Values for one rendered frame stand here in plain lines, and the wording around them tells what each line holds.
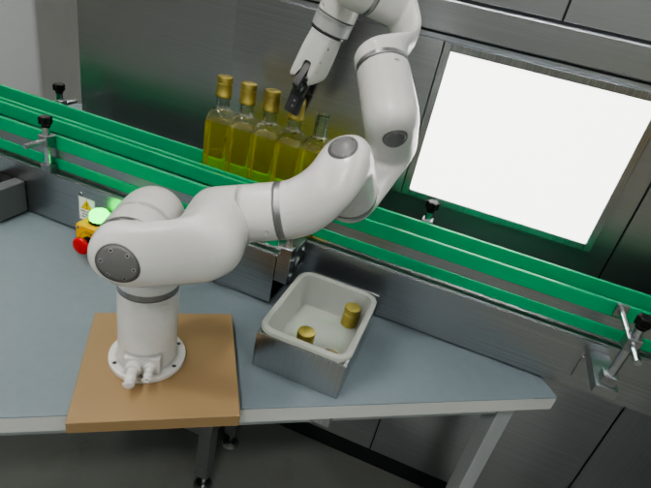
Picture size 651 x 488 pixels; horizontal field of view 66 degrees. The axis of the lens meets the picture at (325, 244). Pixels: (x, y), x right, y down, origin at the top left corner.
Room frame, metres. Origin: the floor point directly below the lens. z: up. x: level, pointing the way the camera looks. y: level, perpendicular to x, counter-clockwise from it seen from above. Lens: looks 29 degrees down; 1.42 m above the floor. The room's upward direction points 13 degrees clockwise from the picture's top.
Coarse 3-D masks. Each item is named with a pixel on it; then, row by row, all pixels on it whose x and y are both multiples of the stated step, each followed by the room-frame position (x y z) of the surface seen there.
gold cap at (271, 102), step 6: (270, 90) 1.05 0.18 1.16; (276, 90) 1.06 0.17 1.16; (264, 96) 1.05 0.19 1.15; (270, 96) 1.04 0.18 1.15; (276, 96) 1.04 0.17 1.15; (264, 102) 1.04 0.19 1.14; (270, 102) 1.04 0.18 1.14; (276, 102) 1.04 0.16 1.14; (264, 108) 1.04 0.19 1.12; (270, 108) 1.04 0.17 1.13; (276, 108) 1.05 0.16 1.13
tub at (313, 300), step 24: (288, 288) 0.83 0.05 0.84; (312, 288) 0.89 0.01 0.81; (336, 288) 0.88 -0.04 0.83; (288, 312) 0.81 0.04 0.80; (312, 312) 0.86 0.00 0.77; (336, 312) 0.87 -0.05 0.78; (360, 312) 0.86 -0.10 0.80; (288, 336) 0.68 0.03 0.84; (336, 336) 0.80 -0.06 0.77; (360, 336) 0.73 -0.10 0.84; (336, 360) 0.66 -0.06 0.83
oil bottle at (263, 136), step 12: (252, 132) 1.04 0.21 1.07; (264, 132) 1.03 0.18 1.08; (276, 132) 1.04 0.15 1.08; (252, 144) 1.03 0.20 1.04; (264, 144) 1.03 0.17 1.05; (252, 156) 1.03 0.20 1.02; (264, 156) 1.03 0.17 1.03; (252, 168) 1.03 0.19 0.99; (264, 168) 1.02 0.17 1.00; (264, 180) 1.02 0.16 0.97
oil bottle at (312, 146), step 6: (306, 138) 1.02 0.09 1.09; (312, 138) 1.02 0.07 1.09; (318, 138) 1.02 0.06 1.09; (324, 138) 1.02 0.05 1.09; (306, 144) 1.01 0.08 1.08; (312, 144) 1.01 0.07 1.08; (318, 144) 1.01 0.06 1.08; (324, 144) 1.01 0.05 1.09; (306, 150) 1.01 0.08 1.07; (312, 150) 1.01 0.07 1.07; (318, 150) 1.00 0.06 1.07; (300, 156) 1.01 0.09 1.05; (306, 156) 1.01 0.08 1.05; (312, 156) 1.00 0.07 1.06; (300, 162) 1.01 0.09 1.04; (306, 162) 1.01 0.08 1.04; (312, 162) 1.00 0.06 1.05; (300, 168) 1.01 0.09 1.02
